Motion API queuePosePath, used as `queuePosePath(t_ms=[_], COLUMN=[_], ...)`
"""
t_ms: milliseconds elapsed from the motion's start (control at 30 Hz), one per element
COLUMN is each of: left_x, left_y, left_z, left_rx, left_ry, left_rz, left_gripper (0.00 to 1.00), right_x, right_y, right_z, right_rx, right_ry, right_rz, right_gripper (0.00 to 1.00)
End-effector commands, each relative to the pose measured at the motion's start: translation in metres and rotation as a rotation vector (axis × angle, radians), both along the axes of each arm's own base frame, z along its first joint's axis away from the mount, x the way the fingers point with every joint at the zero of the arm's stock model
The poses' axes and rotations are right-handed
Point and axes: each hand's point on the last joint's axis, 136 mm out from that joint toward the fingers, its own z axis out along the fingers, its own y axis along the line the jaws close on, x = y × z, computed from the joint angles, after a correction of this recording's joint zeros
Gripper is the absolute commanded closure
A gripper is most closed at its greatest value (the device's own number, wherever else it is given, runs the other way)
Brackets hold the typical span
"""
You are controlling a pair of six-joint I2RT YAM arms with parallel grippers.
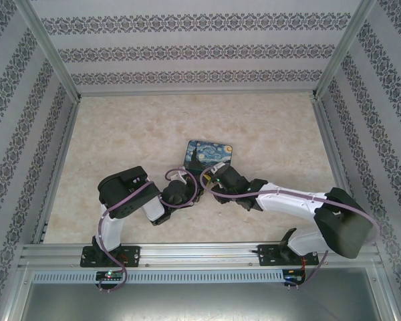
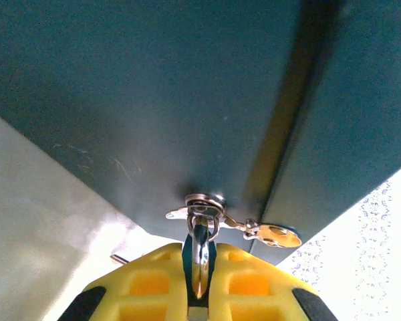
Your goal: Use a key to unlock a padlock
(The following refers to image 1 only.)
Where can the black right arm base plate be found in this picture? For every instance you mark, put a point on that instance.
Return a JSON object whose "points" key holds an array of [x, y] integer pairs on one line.
{"points": [[270, 254]]}

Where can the aluminium floor side rail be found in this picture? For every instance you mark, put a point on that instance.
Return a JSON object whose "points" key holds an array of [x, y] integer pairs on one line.
{"points": [[337, 167], [68, 130]]}

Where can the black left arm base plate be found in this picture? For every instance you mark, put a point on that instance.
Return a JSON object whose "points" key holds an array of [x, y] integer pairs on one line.
{"points": [[130, 255]]}

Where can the starry night print coaster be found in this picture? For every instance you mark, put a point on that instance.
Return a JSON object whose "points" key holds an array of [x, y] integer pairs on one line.
{"points": [[207, 152]]}

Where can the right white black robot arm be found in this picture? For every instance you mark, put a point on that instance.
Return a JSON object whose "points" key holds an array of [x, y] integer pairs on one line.
{"points": [[287, 204]]}

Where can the aluminium base beam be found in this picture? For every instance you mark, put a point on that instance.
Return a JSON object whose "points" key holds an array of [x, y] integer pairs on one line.
{"points": [[200, 254]]}

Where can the grey metal sheet panel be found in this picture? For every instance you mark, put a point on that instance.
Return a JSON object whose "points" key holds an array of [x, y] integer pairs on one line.
{"points": [[200, 304]]}

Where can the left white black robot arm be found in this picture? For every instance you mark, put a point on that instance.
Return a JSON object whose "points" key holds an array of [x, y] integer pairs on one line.
{"points": [[112, 230]]}

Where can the aluminium frame post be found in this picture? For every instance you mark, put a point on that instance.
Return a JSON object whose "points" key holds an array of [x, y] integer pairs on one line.
{"points": [[50, 47], [342, 47]]}

